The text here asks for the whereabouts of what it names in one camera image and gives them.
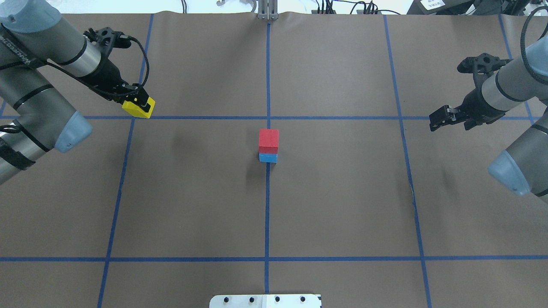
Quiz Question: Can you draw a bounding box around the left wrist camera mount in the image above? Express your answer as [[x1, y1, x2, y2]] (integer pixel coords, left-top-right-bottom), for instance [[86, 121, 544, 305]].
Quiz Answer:
[[83, 27, 131, 58]]

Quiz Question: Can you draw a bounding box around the aluminium frame post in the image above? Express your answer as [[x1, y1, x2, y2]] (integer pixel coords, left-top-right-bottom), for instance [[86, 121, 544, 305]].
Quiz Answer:
[[256, 0, 279, 21]]

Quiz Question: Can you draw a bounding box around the yellow wooden block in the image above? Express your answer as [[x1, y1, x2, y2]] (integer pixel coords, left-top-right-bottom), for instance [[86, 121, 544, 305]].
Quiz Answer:
[[122, 97, 156, 119]]

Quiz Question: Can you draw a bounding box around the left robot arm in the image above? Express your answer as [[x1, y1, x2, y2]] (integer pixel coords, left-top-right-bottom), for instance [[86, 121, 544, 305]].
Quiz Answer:
[[0, 0, 155, 183]]

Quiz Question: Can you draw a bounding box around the red wooden block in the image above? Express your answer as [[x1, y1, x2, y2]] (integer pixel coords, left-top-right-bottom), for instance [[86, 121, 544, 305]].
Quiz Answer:
[[258, 128, 280, 154]]

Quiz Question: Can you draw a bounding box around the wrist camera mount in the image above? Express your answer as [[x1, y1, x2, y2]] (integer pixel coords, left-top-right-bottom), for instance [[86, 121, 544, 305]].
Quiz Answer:
[[83, 27, 131, 58], [457, 53, 512, 86]]

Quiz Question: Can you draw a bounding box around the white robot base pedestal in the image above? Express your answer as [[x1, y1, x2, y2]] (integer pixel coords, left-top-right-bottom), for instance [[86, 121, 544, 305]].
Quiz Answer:
[[209, 293, 322, 308]]

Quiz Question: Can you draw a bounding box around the blue wooden block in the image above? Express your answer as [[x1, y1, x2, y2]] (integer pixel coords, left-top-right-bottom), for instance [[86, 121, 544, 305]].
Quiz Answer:
[[259, 153, 278, 163]]

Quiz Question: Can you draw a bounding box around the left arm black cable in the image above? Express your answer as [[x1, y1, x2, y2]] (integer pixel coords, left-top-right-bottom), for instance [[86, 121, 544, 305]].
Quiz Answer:
[[43, 36, 150, 97]]

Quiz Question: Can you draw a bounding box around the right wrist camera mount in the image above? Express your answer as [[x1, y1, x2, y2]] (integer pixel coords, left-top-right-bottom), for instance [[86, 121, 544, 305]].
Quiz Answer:
[[457, 53, 512, 86]]

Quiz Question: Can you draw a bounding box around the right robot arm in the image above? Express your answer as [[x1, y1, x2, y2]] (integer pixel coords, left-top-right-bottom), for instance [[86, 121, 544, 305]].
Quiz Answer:
[[429, 38, 547, 201]]

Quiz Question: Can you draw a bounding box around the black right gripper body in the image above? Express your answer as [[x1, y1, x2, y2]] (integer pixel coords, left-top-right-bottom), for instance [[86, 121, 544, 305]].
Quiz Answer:
[[458, 89, 506, 130]]

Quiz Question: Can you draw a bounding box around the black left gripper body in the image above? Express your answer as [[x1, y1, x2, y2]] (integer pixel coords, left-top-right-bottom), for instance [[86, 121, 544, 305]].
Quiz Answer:
[[83, 59, 131, 102]]

